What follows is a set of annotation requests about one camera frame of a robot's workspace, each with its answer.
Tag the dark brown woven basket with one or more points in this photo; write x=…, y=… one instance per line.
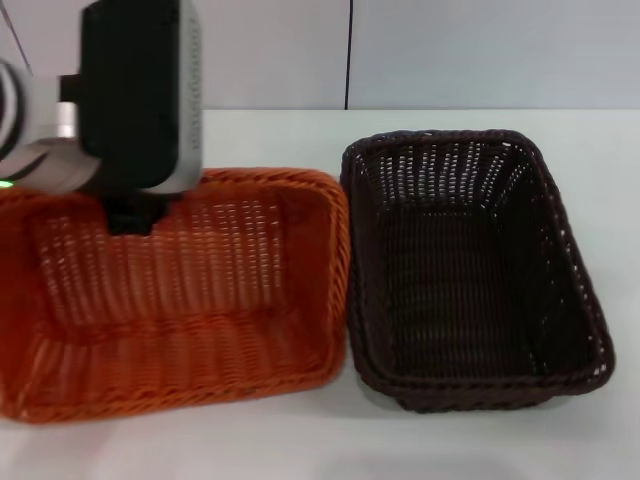
x=460, y=280

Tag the orange woven basket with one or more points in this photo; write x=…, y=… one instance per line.
x=210, y=320

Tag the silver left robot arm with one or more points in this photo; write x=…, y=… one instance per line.
x=45, y=140

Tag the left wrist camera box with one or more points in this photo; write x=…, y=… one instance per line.
x=135, y=90

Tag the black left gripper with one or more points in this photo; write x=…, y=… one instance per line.
x=132, y=215

